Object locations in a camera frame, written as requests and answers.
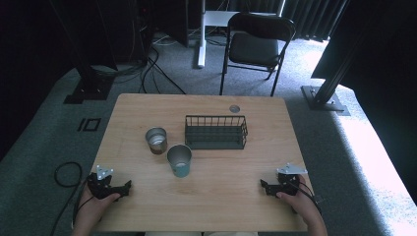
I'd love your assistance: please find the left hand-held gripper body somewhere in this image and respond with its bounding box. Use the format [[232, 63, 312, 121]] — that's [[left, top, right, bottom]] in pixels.
[[86, 164, 123, 201]]

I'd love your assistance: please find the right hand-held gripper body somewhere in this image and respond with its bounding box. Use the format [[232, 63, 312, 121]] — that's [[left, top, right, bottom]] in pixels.
[[275, 162, 309, 198]]

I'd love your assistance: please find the silver metal cup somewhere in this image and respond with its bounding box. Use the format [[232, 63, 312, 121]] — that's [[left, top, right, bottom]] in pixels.
[[145, 127, 169, 155]]

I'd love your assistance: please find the teal metal cup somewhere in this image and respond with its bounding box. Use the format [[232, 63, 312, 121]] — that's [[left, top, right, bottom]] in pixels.
[[166, 144, 194, 179]]

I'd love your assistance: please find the black wire basket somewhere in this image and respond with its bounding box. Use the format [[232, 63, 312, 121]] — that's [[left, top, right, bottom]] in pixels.
[[184, 114, 249, 151]]

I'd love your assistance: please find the person's left hand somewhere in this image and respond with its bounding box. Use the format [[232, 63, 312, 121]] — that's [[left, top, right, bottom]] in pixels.
[[76, 185, 122, 228]]

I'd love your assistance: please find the person's right hand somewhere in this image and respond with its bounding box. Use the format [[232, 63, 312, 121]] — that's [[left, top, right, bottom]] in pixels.
[[275, 174, 319, 218]]

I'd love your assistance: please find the black metal stand with foot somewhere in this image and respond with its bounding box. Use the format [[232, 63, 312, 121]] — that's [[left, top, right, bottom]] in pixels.
[[300, 19, 352, 117]]

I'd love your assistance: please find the black folding chair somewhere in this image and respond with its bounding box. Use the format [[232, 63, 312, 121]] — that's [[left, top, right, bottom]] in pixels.
[[218, 12, 297, 98]]

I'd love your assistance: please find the dark pleated curtain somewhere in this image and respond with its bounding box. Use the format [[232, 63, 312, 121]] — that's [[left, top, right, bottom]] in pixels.
[[229, 0, 349, 42]]

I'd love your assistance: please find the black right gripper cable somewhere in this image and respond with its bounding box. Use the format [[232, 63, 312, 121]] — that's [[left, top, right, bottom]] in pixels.
[[289, 180, 325, 217]]

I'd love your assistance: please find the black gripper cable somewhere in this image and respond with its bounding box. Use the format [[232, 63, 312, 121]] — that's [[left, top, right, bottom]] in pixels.
[[72, 178, 91, 230], [289, 180, 325, 217]]

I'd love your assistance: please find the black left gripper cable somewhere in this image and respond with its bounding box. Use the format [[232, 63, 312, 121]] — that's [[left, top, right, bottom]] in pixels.
[[72, 178, 91, 230]]

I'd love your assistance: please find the black looped floor cable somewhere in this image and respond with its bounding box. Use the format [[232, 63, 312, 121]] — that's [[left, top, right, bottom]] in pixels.
[[48, 161, 85, 236]]

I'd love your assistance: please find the black stand with base plate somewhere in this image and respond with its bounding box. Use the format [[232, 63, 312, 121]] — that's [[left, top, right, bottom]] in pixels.
[[48, 0, 116, 105]]

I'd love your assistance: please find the bundle of black floor cables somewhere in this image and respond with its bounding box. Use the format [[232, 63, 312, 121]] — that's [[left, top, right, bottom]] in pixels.
[[91, 19, 188, 96]]

